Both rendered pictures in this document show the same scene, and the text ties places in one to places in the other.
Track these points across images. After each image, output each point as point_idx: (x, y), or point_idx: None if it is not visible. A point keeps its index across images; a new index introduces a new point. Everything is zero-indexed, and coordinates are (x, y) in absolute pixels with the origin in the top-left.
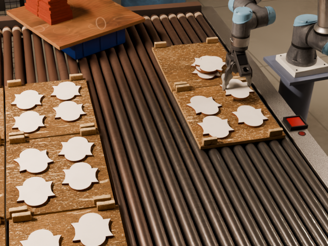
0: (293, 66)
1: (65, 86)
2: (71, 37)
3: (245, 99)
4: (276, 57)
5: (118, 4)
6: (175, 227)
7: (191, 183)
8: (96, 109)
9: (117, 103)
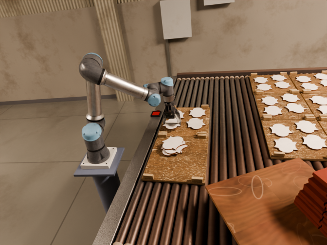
0: (111, 151)
1: (286, 148)
2: (289, 168)
3: None
4: (108, 166)
5: (229, 225)
6: (232, 89)
7: (220, 99)
8: (261, 135)
9: (247, 136)
